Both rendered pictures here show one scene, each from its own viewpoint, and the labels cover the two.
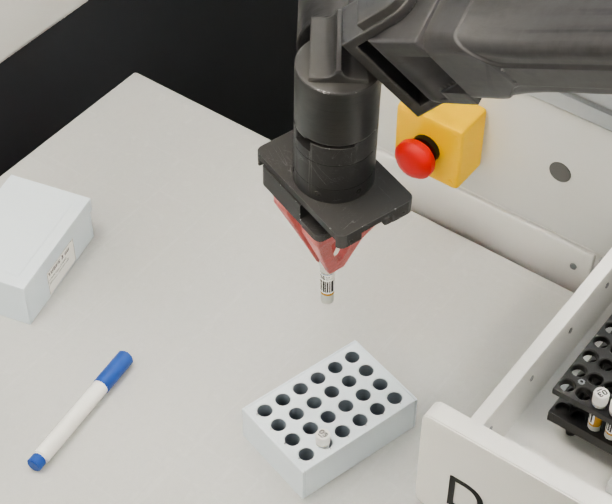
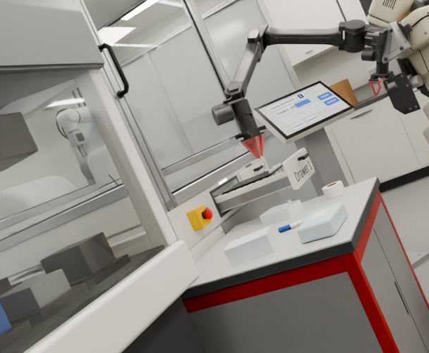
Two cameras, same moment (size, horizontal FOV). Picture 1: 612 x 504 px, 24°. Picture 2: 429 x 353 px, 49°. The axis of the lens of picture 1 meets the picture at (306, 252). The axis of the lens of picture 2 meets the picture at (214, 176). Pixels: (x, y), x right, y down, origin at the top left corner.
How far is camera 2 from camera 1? 2.05 m
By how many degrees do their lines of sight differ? 94
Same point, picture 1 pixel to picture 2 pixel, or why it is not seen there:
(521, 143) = not seen: hidden behind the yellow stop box
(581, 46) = (248, 69)
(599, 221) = (216, 214)
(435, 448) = (290, 169)
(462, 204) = (207, 241)
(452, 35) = (242, 81)
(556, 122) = (200, 197)
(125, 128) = not seen: hidden behind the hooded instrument
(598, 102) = (199, 186)
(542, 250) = (218, 234)
